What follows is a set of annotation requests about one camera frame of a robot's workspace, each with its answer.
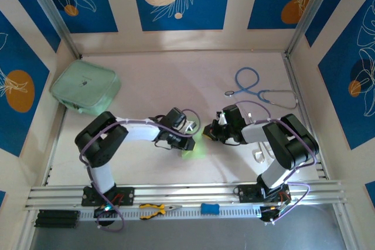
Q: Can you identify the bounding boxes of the blue stethoscope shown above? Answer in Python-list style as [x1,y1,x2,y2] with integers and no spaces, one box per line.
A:
[224,67,299,110]

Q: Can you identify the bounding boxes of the blue sponge block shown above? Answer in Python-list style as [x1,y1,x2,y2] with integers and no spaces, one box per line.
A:
[200,203,220,215]

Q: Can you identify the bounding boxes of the black controller board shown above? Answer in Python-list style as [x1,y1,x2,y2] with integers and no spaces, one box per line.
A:
[259,193,291,224]
[93,205,118,220]

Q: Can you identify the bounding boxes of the mint green zip pouch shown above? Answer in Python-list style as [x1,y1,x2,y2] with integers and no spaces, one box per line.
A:
[50,60,121,116]

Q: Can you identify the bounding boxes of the black ribbed box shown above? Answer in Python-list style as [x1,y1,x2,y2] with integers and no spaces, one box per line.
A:
[34,209,80,230]

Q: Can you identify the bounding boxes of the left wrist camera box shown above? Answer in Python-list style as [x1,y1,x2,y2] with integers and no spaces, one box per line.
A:
[183,118,199,132]

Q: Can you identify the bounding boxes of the aluminium mounting rail frame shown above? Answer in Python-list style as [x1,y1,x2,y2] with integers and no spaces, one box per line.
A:
[25,179,348,213]

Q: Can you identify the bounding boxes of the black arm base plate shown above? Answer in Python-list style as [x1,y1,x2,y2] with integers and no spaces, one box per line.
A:
[234,184,291,204]
[81,187,135,207]

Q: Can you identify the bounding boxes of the grey slotted cable duct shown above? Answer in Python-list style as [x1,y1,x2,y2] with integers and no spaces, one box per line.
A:
[79,205,262,222]

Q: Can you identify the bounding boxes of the yellow-handled pliers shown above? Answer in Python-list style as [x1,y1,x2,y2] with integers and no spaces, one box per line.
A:
[139,203,182,220]

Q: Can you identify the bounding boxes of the aluminium corner post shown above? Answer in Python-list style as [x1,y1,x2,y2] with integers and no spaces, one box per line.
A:
[284,0,342,57]
[22,0,83,59]

